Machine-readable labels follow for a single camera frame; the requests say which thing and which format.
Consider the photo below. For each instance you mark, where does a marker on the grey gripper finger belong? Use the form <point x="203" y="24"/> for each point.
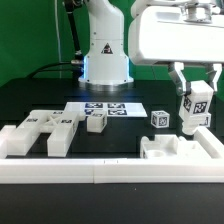
<point x="213" y="72"/>
<point x="175" y="71"/>

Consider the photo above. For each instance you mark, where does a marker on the white chair seat part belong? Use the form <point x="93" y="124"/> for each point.
<point x="169" y="145"/>

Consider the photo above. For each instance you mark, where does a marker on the white marker sheet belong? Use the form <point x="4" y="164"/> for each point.
<point x="112" y="109"/>

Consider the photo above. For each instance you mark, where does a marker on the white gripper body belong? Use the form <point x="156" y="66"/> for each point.
<point x="160" y="35"/>

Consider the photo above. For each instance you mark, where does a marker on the white U-shaped fence frame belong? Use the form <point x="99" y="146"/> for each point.
<point x="140" y="170"/>

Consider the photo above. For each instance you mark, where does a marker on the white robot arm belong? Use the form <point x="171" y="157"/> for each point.
<point x="106" y="65"/>

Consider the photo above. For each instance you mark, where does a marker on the white chair back frame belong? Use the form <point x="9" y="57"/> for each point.
<point x="60" y="125"/>

